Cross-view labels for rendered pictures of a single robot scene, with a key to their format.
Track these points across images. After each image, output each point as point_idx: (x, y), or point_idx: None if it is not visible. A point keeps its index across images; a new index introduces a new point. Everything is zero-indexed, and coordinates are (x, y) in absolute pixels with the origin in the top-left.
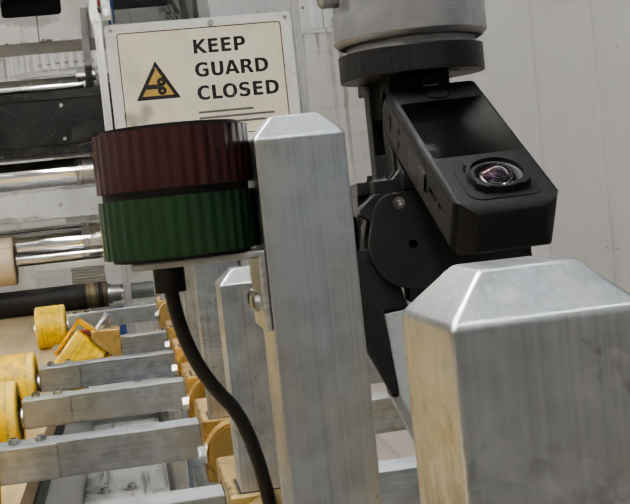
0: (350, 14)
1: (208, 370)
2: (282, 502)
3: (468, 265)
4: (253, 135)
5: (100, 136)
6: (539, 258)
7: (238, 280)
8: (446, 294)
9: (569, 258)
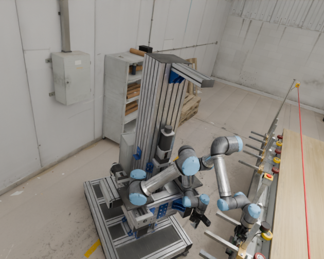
0: None
1: (259, 233)
2: (252, 238)
3: (262, 203)
4: (261, 223)
5: (270, 225)
6: (260, 202)
7: (250, 256)
8: (262, 203)
9: (259, 201)
